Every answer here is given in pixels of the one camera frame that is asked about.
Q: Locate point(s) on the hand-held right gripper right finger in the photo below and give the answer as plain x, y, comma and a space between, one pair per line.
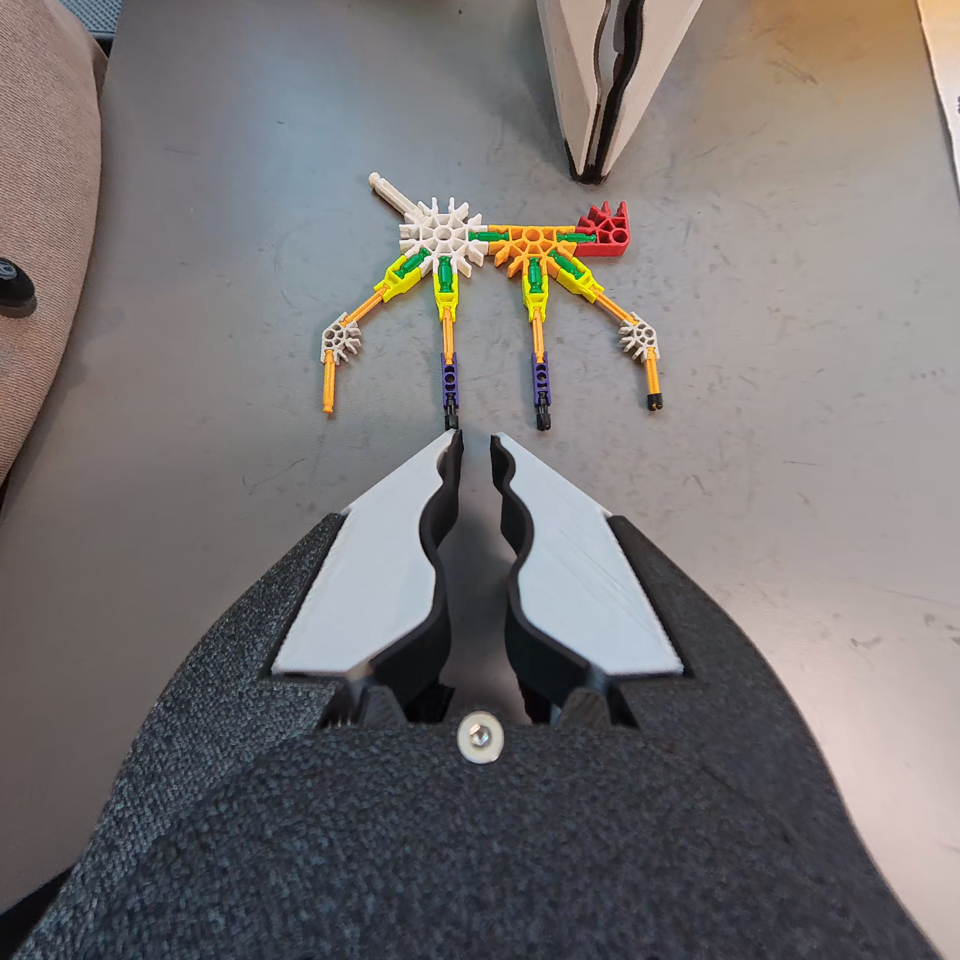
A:
592, 585

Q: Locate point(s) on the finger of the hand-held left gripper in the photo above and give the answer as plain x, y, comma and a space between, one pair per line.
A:
660, 45
570, 75

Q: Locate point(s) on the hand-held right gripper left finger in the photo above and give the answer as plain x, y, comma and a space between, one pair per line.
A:
360, 585

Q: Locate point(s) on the colourful rod-and-connector toy animal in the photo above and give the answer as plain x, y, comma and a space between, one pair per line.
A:
445, 274

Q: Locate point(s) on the white printed instruction sheet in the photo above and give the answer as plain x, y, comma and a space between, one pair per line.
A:
949, 60

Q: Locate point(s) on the black earbud with logo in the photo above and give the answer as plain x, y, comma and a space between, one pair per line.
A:
11, 285

